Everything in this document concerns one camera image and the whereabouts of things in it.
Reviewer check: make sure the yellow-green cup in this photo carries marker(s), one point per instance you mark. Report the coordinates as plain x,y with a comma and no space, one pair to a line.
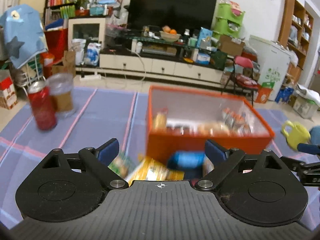
297,135

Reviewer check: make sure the row of orange white packets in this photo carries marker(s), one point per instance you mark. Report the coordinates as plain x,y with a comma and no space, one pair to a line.
236,120

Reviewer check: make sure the red folding chair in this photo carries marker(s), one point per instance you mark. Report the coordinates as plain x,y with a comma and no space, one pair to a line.
243,61

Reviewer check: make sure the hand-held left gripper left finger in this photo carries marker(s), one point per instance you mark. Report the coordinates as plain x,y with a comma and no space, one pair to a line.
110,150

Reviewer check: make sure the yellow snack packet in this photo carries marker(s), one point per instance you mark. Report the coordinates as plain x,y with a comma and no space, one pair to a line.
152,171

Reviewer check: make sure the green plastic drawers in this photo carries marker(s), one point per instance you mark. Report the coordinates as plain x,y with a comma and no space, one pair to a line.
225,25

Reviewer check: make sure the white chest freezer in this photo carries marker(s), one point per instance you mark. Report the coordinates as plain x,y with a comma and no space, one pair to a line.
272,60

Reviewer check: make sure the tan snack packet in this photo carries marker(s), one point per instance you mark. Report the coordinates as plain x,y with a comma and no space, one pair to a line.
160,121

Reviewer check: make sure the orange fruit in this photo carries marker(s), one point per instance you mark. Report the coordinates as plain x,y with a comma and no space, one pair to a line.
172,31

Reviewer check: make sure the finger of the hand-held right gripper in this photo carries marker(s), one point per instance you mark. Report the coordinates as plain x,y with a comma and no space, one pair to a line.
310,148
310,172

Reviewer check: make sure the orange cardboard box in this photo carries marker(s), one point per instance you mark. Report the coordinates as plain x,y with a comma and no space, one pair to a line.
175,145

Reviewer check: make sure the blue white bag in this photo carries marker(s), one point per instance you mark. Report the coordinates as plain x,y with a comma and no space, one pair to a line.
92,52

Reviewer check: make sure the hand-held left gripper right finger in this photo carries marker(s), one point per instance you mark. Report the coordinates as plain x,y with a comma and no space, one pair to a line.
215,152

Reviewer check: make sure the green snack packet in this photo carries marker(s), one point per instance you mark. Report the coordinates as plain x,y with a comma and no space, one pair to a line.
121,165

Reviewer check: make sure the red white carton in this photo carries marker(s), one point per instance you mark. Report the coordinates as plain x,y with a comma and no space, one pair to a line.
7,90

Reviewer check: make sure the brown cardboard sheet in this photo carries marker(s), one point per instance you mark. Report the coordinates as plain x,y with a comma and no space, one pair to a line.
67,62

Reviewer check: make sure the blue snack packet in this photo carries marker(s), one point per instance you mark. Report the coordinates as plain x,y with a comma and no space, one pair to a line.
186,160

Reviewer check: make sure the red drink can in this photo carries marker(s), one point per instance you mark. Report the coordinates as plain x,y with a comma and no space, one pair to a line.
43,107

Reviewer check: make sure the brown cardboard box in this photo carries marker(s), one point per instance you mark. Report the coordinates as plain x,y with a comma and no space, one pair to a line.
230,46

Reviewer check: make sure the white glass-door cabinet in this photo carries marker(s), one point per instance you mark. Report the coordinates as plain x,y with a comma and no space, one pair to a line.
86,21

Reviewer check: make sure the beige fruit bowl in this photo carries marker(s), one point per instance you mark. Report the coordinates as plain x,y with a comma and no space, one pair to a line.
170,37

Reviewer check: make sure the orange green carton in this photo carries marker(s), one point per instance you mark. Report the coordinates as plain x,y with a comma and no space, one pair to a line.
265,93

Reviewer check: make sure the white power strip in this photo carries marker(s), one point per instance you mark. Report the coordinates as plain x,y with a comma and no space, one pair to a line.
90,77

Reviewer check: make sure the wooden shelf unit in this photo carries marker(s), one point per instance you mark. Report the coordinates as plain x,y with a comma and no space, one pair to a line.
287,17

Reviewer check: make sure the black television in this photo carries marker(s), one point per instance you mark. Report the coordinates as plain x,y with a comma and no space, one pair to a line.
172,5

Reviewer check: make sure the light blue box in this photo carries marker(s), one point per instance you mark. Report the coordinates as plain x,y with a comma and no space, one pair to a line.
205,36

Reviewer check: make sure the bread snack packet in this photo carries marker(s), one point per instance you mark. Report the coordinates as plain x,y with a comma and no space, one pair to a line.
212,128

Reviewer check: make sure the red gift bag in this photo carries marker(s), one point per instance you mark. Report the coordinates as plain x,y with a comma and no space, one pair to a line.
56,42

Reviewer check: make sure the purple checked tablecloth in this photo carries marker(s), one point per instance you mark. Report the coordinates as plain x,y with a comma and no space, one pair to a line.
100,120

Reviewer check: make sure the white storage box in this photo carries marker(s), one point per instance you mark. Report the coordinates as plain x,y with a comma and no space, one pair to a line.
303,105

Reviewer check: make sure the blue star cloth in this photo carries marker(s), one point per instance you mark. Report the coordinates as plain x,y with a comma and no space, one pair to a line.
22,35

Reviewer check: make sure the clear plastic jar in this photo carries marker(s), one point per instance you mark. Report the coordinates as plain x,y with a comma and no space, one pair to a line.
63,97

